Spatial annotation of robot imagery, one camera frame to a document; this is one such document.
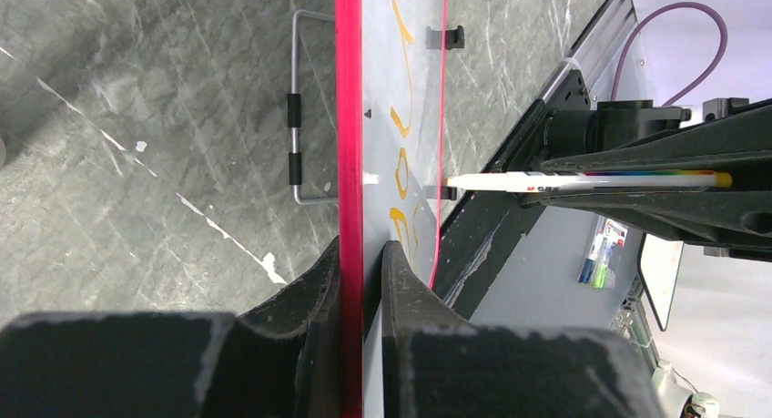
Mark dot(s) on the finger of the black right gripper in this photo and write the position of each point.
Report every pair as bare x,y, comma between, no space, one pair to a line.
742,139
739,222

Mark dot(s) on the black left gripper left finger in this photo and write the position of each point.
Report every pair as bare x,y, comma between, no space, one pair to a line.
280,359

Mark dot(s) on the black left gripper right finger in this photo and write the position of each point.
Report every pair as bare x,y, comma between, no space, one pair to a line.
437,364

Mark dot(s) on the white rainbow marker pen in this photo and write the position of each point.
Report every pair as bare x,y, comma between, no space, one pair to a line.
540,182

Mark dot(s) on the pink framed whiteboard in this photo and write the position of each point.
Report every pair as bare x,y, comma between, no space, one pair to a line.
390,92

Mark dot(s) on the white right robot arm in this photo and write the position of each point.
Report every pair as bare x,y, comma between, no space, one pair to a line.
613,124

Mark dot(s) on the black framed small whiteboard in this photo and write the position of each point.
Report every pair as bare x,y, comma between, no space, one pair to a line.
658,266

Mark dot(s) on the marker pack in bag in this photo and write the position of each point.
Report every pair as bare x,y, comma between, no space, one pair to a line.
597,271

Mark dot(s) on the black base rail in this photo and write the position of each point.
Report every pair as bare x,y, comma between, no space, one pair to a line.
484,227

